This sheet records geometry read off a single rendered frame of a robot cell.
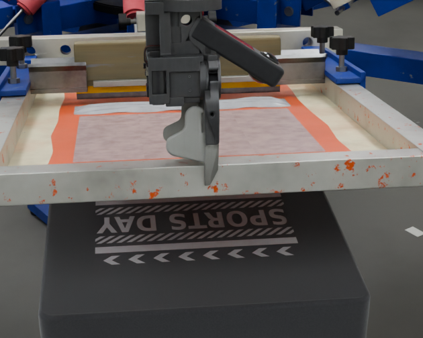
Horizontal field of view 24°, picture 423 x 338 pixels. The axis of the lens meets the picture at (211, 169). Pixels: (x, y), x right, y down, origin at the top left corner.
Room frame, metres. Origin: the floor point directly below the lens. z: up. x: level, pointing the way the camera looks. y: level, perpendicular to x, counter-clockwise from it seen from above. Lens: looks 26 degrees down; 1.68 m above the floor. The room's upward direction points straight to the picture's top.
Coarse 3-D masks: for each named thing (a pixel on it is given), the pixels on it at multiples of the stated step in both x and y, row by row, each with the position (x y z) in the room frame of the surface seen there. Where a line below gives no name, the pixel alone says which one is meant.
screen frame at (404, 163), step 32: (32, 96) 1.58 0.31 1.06; (352, 96) 1.41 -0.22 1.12; (0, 128) 1.23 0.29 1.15; (384, 128) 1.23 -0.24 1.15; (416, 128) 1.18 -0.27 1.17; (0, 160) 1.08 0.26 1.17; (160, 160) 1.04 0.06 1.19; (192, 160) 1.04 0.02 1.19; (224, 160) 1.03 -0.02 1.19; (256, 160) 1.03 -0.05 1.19; (288, 160) 1.03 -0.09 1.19; (320, 160) 1.03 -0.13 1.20; (352, 160) 1.03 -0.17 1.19; (384, 160) 1.03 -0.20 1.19; (416, 160) 1.04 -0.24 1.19; (0, 192) 0.99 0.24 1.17; (32, 192) 0.99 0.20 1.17; (64, 192) 0.99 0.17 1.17; (96, 192) 1.00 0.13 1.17; (128, 192) 1.00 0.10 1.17; (160, 192) 1.00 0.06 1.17; (192, 192) 1.01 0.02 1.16; (224, 192) 1.01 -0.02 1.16; (256, 192) 1.01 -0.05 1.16
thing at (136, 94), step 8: (232, 88) 1.60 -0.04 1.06; (240, 88) 1.61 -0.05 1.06; (248, 88) 1.61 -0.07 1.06; (256, 88) 1.61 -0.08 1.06; (264, 88) 1.61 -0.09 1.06; (272, 88) 1.61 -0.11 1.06; (80, 96) 1.58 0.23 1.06; (88, 96) 1.58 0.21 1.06; (96, 96) 1.58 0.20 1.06; (104, 96) 1.58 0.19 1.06; (112, 96) 1.58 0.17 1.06; (120, 96) 1.58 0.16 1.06; (128, 96) 1.58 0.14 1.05; (136, 96) 1.59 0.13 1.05; (144, 96) 1.59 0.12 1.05
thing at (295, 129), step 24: (240, 96) 1.61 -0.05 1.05; (264, 96) 1.60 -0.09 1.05; (288, 96) 1.60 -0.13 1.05; (240, 120) 1.41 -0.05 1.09; (264, 120) 1.40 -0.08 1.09; (288, 120) 1.40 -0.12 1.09; (312, 120) 1.40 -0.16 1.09; (240, 144) 1.25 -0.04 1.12; (264, 144) 1.24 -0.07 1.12; (288, 144) 1.24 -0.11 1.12; (312, 144) 1.24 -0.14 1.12; (336, 144) 1.24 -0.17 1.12
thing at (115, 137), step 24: (72, 96) 1.64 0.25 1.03; (72, 120) 1.43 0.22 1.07; (96, 120) 1.42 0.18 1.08; (120, 120) 1.42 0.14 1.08; (144, 120) 1.42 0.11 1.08; (168, 120) 1.41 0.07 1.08; (72, 144) 1.27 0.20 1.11; (96, 144) 1.26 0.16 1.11; (120, 144) 1.26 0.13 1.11; (144, 144) 1.26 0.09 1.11
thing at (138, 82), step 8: (96, 80) 1.57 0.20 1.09; (104, 80) 1.57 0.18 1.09; (112, 80) 1.57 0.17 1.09; (120, 80) 1.57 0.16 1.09; (128, 80) 1.57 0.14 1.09; (136, 80) 1.57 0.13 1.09; (144, 80) 1.57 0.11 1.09; (224, 80) 1.58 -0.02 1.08; (232, 80) 1.58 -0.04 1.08; (240, 80) 1.59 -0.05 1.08; (248, 80) 1.59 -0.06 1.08
